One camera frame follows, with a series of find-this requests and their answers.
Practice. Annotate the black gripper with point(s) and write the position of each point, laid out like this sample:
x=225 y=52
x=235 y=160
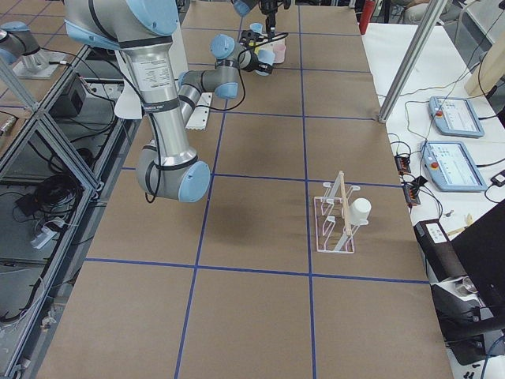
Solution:
x=270 y=19
x=263 y=67

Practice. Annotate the white ikea cup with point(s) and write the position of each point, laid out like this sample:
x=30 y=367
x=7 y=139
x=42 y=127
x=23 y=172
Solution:
x=359 y=211

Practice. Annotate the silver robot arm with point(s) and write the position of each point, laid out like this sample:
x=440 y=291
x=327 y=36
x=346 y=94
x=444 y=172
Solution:
x=244 y=7
x=142 y=34

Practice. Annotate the light blue plastic cup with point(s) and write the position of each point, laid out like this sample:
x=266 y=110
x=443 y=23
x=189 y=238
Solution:
x=257 y=28

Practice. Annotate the pink plastic cup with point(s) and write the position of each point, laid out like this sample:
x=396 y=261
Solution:
x=279 y=51

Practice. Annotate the cream rabbit tray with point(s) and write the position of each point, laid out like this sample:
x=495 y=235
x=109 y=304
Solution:
x=269 y=45

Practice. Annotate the red cylinder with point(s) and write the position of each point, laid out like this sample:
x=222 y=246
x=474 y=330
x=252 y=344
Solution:
x=366 y=14

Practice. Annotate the far teach pendant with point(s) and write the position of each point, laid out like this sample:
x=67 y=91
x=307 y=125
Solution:
x=455 y=117

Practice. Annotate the teach pendant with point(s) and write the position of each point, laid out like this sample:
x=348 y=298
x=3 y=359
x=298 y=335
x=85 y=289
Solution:
x=451 y=167
x=455 y=117

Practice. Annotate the near teach pendant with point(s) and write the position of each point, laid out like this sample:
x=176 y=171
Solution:
x=451 y=167

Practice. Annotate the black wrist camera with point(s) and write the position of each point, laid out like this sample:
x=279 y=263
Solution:
x=250 y=38

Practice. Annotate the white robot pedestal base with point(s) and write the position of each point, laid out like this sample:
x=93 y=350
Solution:
x=199 y=118

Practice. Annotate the aluminium frame post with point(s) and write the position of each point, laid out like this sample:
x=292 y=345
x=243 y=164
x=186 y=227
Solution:
x=420 y=38

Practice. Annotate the white wire cup rack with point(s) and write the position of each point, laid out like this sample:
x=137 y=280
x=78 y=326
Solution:
x=333 y=231

